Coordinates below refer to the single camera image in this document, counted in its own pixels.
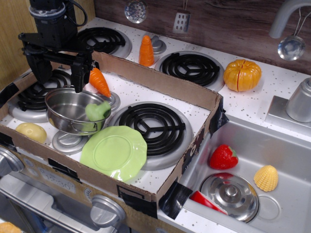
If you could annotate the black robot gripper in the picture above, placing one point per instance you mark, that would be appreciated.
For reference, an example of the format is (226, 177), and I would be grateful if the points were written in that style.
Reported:
(56, 40)

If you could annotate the light green toy broccoli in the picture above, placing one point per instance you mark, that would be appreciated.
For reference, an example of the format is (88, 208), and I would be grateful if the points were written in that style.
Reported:
(96, 112)

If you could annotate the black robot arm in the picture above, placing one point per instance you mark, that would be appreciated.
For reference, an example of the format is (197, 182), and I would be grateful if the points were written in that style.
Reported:
(58, 6)

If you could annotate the stainless steel pot lid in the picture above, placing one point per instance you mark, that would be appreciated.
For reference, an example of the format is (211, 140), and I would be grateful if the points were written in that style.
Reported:
(233, 194)

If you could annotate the orange toy carrot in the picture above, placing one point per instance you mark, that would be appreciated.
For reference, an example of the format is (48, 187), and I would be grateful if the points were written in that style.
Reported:
(98, 81)

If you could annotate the black front left burner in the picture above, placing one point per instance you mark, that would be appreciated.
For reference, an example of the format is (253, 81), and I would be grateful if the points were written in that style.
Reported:
(29, 105)

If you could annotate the black burner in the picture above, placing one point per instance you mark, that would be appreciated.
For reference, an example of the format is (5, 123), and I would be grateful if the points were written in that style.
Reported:
(107, 40)
(193, 66)
(164, 128)
(29, 105)

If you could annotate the black back left burner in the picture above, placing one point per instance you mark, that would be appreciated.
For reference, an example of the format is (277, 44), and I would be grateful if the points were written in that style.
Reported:
(107, 40)

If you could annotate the silver round stove cap middle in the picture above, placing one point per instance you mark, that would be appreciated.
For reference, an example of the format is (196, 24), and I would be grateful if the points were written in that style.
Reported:
(114, 101)

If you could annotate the silver round stove cap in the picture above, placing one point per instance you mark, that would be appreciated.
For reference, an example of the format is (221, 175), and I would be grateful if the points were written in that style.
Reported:
(114, 101)
(68, 144)
(158, 45)

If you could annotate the yellow toy potato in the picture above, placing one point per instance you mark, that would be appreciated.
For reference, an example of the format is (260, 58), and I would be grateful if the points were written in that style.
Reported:
(32, 131)

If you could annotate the silver round stove cap front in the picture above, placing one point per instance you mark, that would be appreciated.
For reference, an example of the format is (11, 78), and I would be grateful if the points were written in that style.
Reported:
(68, 144)

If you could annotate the orange toy carrot cone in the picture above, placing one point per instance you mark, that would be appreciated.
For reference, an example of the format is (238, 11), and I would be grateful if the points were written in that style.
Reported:
(146, 52)

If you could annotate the brown cardboard fence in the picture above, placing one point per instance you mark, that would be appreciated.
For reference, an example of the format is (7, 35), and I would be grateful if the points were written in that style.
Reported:
(168, 85)

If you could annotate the hanging silver skimmer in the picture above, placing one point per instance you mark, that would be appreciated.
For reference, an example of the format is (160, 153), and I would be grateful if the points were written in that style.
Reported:
(136, 11)

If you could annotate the silver round stove cap back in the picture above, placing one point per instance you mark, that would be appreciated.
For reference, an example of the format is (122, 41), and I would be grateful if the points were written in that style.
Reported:
(158, 45)

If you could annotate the light green plastic plate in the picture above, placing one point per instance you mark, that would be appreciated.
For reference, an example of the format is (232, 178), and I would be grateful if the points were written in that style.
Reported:
(119, 152)

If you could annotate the silver stove knob left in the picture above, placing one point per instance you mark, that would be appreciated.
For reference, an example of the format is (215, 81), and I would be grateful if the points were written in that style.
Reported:
(9, 162)

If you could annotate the silver stove knob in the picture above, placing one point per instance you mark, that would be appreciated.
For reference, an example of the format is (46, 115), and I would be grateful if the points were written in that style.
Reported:
(9, 162)
(105, 212)

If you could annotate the black front right burner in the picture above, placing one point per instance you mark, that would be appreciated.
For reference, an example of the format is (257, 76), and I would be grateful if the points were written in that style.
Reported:
(164, 128)

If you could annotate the hanging silver spatula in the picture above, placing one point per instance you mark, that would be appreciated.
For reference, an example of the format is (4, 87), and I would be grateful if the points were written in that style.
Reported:
(182, 20)

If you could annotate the black back right burner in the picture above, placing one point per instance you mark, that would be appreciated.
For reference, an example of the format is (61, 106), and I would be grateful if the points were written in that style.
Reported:
(193, 66)

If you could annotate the silver stove knob right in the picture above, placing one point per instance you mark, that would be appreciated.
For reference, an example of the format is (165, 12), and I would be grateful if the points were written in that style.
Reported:
(105, 212)

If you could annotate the yellow toy at corner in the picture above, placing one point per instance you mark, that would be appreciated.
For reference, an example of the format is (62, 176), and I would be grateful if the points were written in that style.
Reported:
(7, 227)

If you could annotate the orange toy pumpkin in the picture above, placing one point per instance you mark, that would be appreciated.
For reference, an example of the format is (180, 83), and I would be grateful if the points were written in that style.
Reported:
(242, 75)

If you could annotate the red toy strawberry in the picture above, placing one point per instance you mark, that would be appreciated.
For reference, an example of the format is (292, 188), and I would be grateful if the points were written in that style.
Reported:
(224, 157)

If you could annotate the red toy pepper piece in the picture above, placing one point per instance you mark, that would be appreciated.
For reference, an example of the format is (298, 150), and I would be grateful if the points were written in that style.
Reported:
(202, 199)

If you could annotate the silver sink basin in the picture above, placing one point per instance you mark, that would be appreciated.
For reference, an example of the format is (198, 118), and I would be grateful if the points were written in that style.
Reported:
(287, 209)

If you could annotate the hanging silver ladle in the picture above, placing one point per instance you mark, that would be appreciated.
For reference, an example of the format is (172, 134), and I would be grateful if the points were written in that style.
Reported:
(293, 46)

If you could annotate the yellow toy corn piece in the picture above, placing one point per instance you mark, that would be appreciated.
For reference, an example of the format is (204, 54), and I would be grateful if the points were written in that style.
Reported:
(266, 178)

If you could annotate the silver faucet spout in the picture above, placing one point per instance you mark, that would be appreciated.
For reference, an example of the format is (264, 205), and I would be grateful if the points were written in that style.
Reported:
(283, 15)

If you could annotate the silver faucet handle base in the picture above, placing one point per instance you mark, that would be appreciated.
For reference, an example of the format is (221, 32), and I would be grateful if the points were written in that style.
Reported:
(293, 113)

